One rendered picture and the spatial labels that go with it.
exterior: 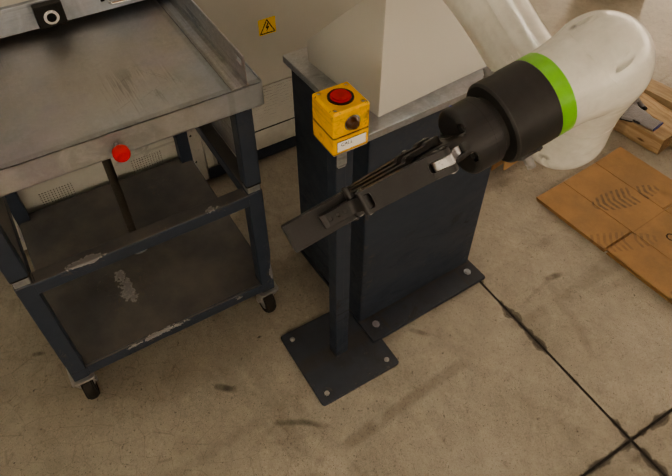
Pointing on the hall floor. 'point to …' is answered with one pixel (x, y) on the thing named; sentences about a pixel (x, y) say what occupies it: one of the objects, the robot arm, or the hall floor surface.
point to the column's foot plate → (410, 308)
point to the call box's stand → (337, 319)
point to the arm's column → (470, 208)
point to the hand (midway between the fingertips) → (318, 222)
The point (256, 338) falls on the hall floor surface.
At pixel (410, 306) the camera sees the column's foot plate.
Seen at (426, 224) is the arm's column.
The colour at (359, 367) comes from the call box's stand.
